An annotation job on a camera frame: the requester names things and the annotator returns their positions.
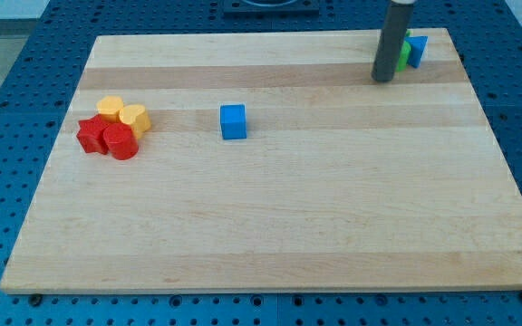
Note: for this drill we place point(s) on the blue cube block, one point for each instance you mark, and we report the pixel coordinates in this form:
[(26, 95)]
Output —
[(233, 121)]

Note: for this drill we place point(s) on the green circle block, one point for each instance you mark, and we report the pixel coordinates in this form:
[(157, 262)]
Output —
[(404, 57)]

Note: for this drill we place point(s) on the wooden board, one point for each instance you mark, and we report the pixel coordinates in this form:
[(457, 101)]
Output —
[(342, 184)]

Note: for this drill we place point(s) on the yellow heart block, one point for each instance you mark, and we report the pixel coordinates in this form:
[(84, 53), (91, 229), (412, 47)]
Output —
[(137, 118)]

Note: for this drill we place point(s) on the red cylinder block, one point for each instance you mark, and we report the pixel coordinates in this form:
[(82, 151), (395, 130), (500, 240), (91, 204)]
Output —
[(120, 141)]

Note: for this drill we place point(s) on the yellow pentagon block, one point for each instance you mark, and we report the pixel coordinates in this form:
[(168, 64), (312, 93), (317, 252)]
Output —
[(109, 108)]

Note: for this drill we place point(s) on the red star block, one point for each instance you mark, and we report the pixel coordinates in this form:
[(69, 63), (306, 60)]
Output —
[(90, 134)]

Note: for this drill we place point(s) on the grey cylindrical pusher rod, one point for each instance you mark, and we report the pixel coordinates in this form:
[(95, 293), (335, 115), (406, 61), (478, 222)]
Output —
[(393, 32)]

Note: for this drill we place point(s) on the blue triangle block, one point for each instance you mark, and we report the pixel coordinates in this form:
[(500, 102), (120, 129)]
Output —
[(418, 46)]

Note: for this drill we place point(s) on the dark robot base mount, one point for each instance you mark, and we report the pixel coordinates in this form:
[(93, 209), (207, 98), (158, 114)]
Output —
[(272, 7)]

